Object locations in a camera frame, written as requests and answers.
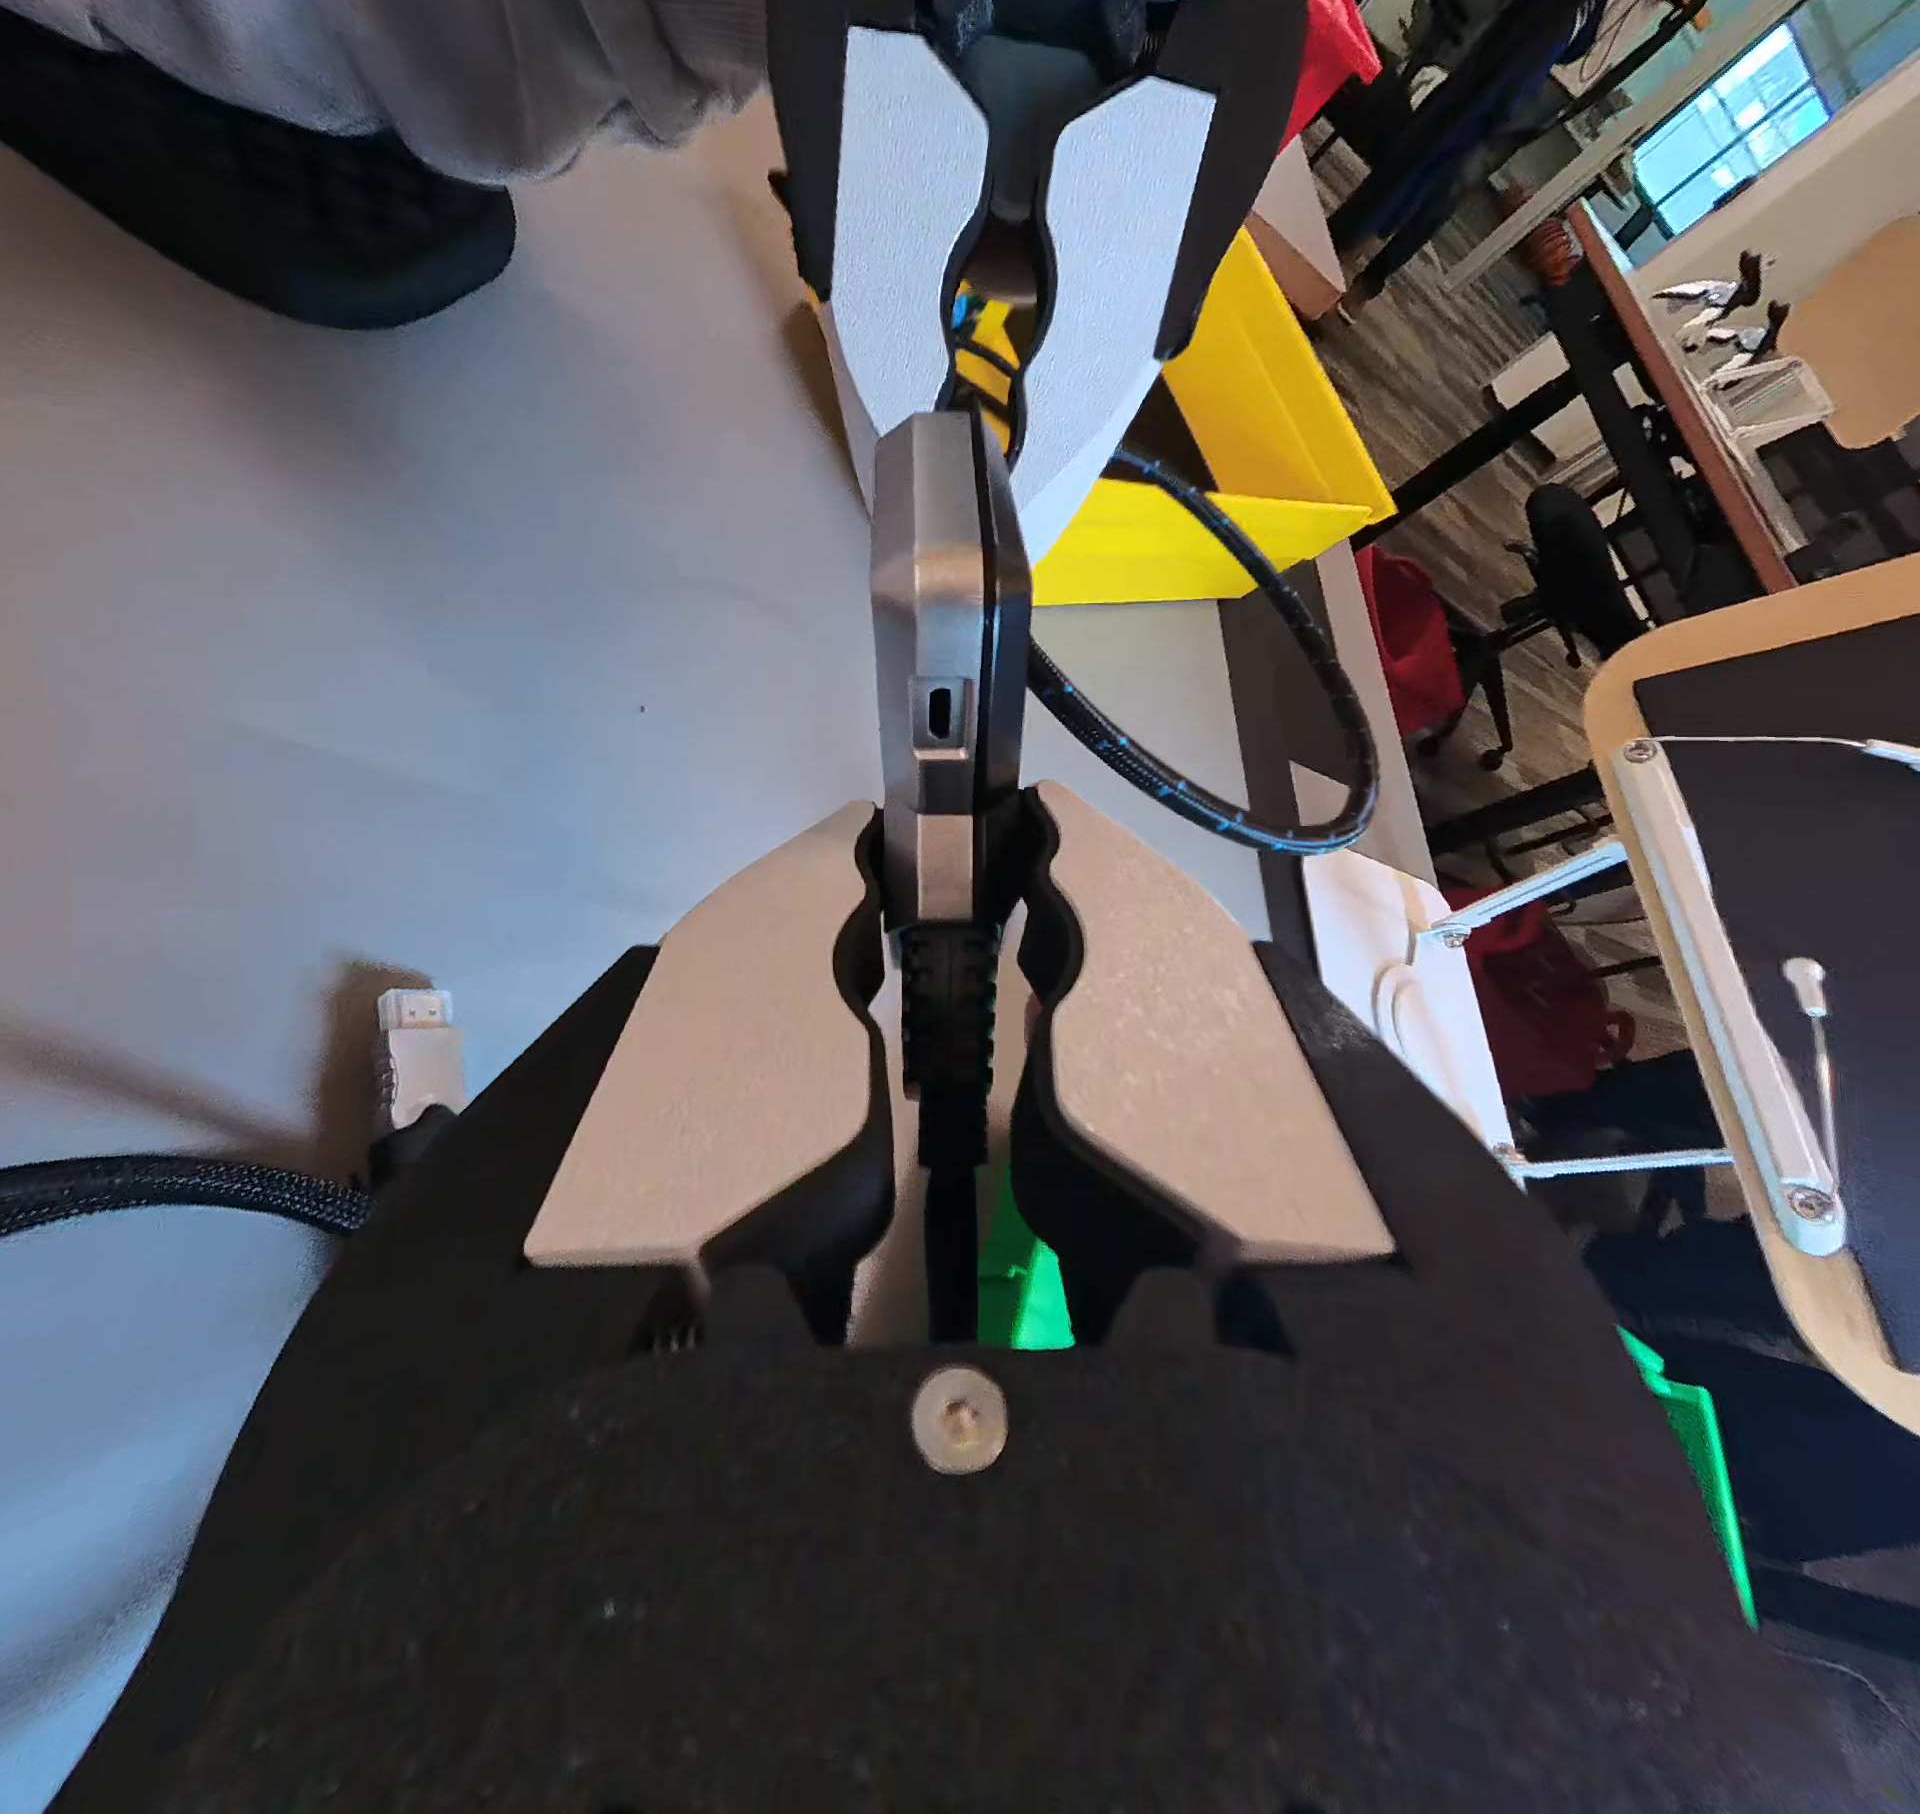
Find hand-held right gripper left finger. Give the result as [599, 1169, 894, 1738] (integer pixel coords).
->
[522, 799, 898, 1346]

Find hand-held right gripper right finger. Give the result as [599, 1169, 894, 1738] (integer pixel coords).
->
[1010, 780, 1400, 1346]

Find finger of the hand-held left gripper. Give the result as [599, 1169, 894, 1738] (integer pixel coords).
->
[1008, 82, 1220, 558]
[818, 22, 998, 504]

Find yellow plastic bin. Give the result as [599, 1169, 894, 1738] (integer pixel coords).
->
[953, 223, 1400, 608]

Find black adapter hub with cable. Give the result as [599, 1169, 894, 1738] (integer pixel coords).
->
[0, 412, 1037, 1346]

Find braided hdmi cable green plugs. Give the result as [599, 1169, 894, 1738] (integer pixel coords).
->
[945, 276, 1382, 856]

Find green plastic bin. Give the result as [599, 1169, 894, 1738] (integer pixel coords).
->
[978, 1199, 1759, 1630]

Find wooden desk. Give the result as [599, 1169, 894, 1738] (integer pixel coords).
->
[1246, 134, 1352, 330]

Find red bag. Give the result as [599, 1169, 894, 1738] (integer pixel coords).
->
[1358, 545, 1467, 744]
[1447, 890, 1632, 1098]

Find black office chair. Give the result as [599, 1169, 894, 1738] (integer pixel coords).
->
[1411, 482, 1652, 776]

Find brown desk black legs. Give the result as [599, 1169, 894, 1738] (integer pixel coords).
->
[1395, 201, 1804, 601]

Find clear rack with devices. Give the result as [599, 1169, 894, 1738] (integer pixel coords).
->
[1651, 250, 1842, 438]

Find black mesh cushion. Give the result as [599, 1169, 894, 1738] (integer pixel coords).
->
[0, 6, 518, 330]

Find tan rounded board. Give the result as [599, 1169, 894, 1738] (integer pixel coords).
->
[1778, 214, 1920, 452]

